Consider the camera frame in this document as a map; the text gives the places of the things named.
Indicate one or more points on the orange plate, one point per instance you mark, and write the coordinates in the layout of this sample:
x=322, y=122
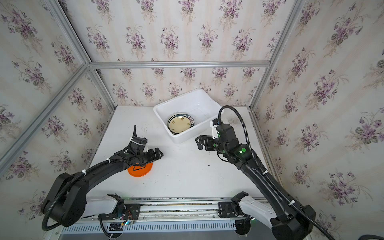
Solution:
x=139, y=172

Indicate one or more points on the white plastic bin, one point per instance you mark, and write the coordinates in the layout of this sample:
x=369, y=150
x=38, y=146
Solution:
x=196, y=106

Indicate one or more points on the aluminium frame post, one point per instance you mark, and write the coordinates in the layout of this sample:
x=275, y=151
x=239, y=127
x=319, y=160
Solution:
x=102, y=89

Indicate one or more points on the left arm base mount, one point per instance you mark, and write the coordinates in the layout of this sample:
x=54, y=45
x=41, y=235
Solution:
x=127, y=213

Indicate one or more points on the aluminium rail base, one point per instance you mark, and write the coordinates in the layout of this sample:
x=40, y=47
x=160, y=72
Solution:
x=177, y=210

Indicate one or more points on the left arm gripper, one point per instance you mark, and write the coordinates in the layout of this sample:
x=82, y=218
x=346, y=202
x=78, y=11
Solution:
x=151, y=154

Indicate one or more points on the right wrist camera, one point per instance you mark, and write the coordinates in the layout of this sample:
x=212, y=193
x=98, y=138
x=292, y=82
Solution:
x=214, y=125

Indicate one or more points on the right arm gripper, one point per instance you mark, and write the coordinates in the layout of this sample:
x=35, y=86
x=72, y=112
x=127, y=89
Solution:
x=208, y=142

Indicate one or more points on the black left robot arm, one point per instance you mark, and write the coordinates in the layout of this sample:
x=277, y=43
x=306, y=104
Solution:
x=67, y=202

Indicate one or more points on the beige plate with calligraphy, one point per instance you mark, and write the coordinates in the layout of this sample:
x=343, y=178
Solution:
x=179, y=123

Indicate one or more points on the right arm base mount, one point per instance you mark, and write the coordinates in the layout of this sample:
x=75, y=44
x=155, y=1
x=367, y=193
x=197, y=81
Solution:
x=232, y=209

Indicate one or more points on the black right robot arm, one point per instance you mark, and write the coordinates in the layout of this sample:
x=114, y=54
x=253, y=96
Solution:
x=286, y=217

